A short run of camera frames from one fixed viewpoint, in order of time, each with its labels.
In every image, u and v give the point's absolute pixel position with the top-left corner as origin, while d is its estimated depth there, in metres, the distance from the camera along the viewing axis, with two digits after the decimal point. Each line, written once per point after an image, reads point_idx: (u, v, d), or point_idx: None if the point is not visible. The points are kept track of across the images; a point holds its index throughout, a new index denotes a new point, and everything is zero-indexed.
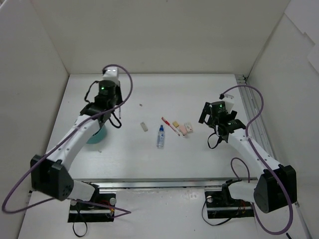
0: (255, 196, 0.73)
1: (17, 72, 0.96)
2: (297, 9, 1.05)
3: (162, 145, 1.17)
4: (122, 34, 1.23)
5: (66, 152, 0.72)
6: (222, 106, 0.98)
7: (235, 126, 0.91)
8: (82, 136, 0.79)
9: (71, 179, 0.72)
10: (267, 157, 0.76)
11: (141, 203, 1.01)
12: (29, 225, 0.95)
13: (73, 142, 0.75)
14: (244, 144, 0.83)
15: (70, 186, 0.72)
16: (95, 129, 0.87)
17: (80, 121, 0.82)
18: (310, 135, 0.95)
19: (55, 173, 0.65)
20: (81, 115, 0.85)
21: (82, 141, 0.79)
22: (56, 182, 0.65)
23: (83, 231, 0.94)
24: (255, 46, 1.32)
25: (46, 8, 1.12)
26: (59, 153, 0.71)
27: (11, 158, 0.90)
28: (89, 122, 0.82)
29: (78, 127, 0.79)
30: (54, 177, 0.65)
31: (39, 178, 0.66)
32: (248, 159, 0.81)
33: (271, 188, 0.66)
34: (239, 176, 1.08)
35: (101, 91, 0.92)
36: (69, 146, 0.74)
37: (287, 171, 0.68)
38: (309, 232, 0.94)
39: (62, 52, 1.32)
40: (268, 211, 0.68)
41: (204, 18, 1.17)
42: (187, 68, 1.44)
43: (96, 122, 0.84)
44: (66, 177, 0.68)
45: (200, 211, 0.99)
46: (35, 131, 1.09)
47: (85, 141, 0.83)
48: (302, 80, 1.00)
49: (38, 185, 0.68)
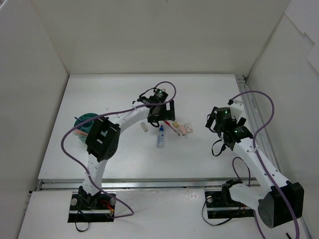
0: (259, 209, 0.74)
1: (17, 72, 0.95)
2: (296, 9, 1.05)
3: (162, 145, 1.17)
4: (122, 34, 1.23)
5: (122, 121, 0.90)
6: (227, 112, 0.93)
7: (242, 134, 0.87)
8: (136, 115, 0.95)
9: (116, 145, 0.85)
10: (274, 172, 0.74)
11: (141, 205, 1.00)
12: (29, 225, 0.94)
13: (129, 116, 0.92)
14: (251, 156, 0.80)
15: (111, 152, 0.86)
16: (144, 116, 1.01)
17: (136, 104, 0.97)
18: (310, 135, 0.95)
19: (111, 132, 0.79)
20: (138, 101, 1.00)
21: (133, 119, 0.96)
22: (109, 141, 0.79)
23: (86, 225, 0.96)
24: (255, 47, 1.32)
25: (46, 8, 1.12)
26: (117, 119, 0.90)
27: (10, 158, 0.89)
28: (144, 108, 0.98)
29: (135, 108, 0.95)
30: (109, 135, 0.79)
31: (96, 133, 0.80)
32: (255, 172, 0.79)
33: (277, 205, 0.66)
34: (240, 177, 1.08)
35: (157, 93, 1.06)
36: (125, 118, 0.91)
37: (295, 188, 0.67)
38: (309, 232, 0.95)
39: (62, 52, 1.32)
40: (273, 226, 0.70)
41: (204, 18, 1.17)
42: (187, 68, 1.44)
43: (148, 110, 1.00)
44: (115, 140, 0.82)
45: (200, 211, 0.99)
46: (34, 131, 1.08)
47: (135, 122, 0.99)
48: (302, 80, 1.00)
49: (90, 140, 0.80)
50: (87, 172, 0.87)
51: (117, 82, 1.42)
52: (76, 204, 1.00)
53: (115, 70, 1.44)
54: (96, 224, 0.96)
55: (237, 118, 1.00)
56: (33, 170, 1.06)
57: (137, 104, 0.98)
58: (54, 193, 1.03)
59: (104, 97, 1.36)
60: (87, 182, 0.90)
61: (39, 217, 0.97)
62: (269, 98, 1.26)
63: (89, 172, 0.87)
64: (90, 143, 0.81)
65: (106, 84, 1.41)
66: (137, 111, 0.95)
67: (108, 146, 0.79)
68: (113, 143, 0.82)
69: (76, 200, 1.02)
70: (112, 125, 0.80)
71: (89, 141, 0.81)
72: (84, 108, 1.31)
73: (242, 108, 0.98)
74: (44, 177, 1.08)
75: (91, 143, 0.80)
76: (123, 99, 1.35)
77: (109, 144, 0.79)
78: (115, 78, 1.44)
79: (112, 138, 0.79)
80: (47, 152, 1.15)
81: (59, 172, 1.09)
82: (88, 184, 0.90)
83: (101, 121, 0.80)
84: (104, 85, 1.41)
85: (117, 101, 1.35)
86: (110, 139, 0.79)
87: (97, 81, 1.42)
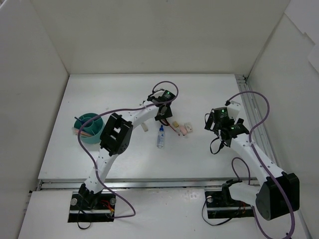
0: (257, 203, 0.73)
1: (17, 72, 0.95)
2: (296, 9, 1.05)
3: (162, 145, 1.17)
4: (122, 34, 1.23)
5: (134, 118, 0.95)
6: (224, 111, 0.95)
7: (238, 130, 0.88)
8: (147, 114, 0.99)
9: (128, 142, 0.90)
10: (270, 164, 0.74)
11: (141, 205, 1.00)
12: (29, 225, 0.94)
13: (140, 114, 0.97)
14: (247, 150, 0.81)
15: (123, 148, 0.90)
16: (153, 115, 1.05)
17: (147, 103, 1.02)
18: (310, 135, 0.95)
19: (124, 129, 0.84)
20: (147, 101, 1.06)
21: (145, 117, 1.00)
22: (122, 136, 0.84)
23: (88, 224, 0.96)
24: (255, 46, 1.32)
25: (46, 7, 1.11)
26: (130, 117, 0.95)
27: (10, 158, 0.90)
28: (154, 106, 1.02)
29: (146, 107, 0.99)
30: (122, 131, 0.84)
31: (110, 129, 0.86)
32: (251, 166, 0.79)
33: (273, 195, 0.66)
34: (240, 177, 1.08)
35: (165, 94, 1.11)
36: (137, 116, 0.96)
37: (290, 179, 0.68)
38: (309, 232, 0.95)
39: (62, 52, 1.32)
40: (270, 218, 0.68)
41: (204, 18, 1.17)
42: (187, 68, 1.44)
43: (157, 109, 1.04)
44: (127, 137, 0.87)
45: (201, 211, 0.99)
46: (34, 131, 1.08)
47: (145, 120, 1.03)
48: (302, 80, 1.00)
49: (105, 136, 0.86)
50: (95, 167, 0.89)
51: (117, 82, 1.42)
52: (76, 204, 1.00)
53: (115, 70, 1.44)
54: (97, 223, 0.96)
55: (235, 118, 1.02)
56: (33, 170, 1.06)
57: (147, 103, 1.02)
58: (54, 193, 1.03)
59: (104, 97, 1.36)
60: (92, 179, 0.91)
61: (39, 217, 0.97)
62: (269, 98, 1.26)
63: (97, 167, 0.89)
64: (104, 139, 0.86)
65: (106, 84, 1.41)
66: (147, 110, 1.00)
67: (121, 142, 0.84)
68: (126, 139, 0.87)
69: (77, 199, 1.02)
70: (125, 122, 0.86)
71: (104, 136, 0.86)
72: (84, 108, 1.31)
73: (239, 108, 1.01)
74: (44, 176, 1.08)
75: (105, 138, 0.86)
76: (123, 99, 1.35)
77: (122, 139, 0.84)
78: (115, 78, 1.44)
79: (125, 134, 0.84)
80: (48, 151, 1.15)
81: (59, 172, 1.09)
82: (92, 181, 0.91)
83: (115, 118, 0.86)
84: (104, 85, 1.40)
85: (117, 101, 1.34)
86: (123, 135, 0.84)
87: (97, 81, 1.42)
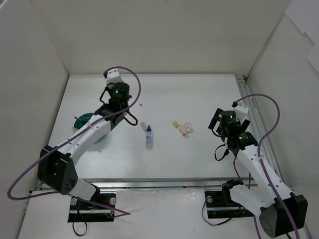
0: (260, 218, 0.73)
1: (17, 72, 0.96)
2: (296, 9, 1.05)
3: (151, 145, 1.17)
4: (122, 34, 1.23)
5: (76, 147, 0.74)
6: (233, 116, 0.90)
7: (245, 140, 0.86)
8: (95, 133, 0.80)
9: (75, 174, 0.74)
10: (278, 182, 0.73)
11: (140, 205, 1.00)
12: (29, 225, 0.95)
13: (83, 138, 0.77)
14: (256, 166, 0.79)
15: (73, 181, 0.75)
16: (106, 130, 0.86)
17: (93, 119, 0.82)
18: (310, 135, 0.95)
19: (62, 165, 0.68)
20: (94, 115, 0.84)
21: (93, 138, 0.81)
22: (62, 174, 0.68)
23: (83, 231, 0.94)
24: (255, 46, 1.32)
25: (46, 7, 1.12)
26: (70, 147, 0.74)
27: (10, 158, 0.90)
28: (103, 122, 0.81)
29: (91, 126, 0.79)
30: (61, 169, 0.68)
31: (46, 168, 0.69)
32: (258, 181, 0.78)
33: (280, 217, 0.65)
34: (241, 177, 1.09)
35: (115, 94, 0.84)
36: (79, 143, 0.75)
37: (298, 200, 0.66)
38: (309, 232, 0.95)
39: (62, 52, 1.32)
40: (274, 236, 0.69)
41: (205, 18, 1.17)
42: (187, 68, 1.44)
43: (110, 122, 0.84)
44: (71, 171, 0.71)
45: (201, 211, 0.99)
46: (34, 131, 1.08)
47: (96, 139, 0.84)
48: (302, 79, 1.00)
49: (44, 176, 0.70)
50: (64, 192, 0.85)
51: None
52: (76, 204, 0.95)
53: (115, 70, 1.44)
54: (96, 225, 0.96)
55: (241, 120, 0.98)
56: (33, 170, 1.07)
57: (93, 119, 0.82)
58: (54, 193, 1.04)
59: (104, 96, 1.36)
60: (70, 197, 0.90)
61: (39, 216, 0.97)
62: (269, 98, 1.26)
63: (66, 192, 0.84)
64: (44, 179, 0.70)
65: None
66: (94, 128, 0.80)
67: (63, 180, 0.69)
68: (70, 174, 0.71)
69: (76, 200, 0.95)
70: (62, 156, 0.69)
71: (43, 177, 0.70)
72: (84, 108, 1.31)
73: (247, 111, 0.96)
74: None
75: (45, 178, 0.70)
76: None
77: (63, 177, 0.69)
78: None
79: (64, 171, 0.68)
80: None
81: None
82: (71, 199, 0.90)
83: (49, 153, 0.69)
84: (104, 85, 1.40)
85: None
86: (63, 173, 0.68)
87: (97, 80, 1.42)
